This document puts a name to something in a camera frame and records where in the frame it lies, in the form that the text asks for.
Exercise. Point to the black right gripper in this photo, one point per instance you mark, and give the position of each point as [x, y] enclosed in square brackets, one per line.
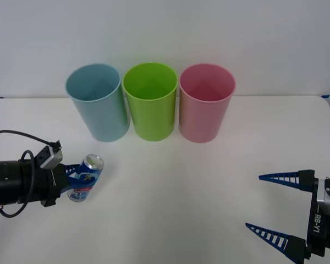
[321, 231]

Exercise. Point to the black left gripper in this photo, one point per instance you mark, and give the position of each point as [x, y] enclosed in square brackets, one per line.
[53, 184]

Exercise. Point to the blue drink can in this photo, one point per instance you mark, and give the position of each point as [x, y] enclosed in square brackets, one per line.
[92, 167]

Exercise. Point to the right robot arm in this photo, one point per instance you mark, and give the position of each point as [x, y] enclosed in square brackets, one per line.
[328, 196]

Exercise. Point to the pale blue plastic bin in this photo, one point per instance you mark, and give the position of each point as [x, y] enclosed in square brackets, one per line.
[101, 118]

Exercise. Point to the green plastic bin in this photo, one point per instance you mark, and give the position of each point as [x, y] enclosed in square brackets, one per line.
[154, 118]

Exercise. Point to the pink plastic bin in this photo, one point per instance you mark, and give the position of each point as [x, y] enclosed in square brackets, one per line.
[203, 121]

